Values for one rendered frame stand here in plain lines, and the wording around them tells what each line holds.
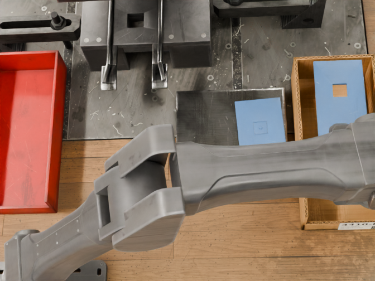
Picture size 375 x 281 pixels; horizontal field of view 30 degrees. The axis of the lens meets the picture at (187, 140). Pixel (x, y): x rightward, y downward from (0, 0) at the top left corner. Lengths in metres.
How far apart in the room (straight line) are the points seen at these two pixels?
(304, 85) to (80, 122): 0.36
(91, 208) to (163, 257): 0.30
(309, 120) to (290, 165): 0.43
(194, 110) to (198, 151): 0.43
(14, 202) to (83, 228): 0.35
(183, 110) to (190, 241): 0.20
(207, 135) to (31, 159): 0.28
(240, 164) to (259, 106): 0.43
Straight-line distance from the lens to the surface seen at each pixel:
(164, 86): 1.04
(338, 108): 1.02
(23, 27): 1.17
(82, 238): 0.78
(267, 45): 1.16
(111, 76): 1.06
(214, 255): 1.04
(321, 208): 1.05
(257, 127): 1.07
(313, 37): 1.18
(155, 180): 0.71
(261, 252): 1.04
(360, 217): 1.06
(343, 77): 1.04
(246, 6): 1.11
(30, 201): 1.10
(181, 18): 1.09
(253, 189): 0.67
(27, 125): 1.15
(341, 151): 0.70
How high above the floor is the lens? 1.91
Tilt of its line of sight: 68 degrees down
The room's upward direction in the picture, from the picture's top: 11 degrees counter-clockwise
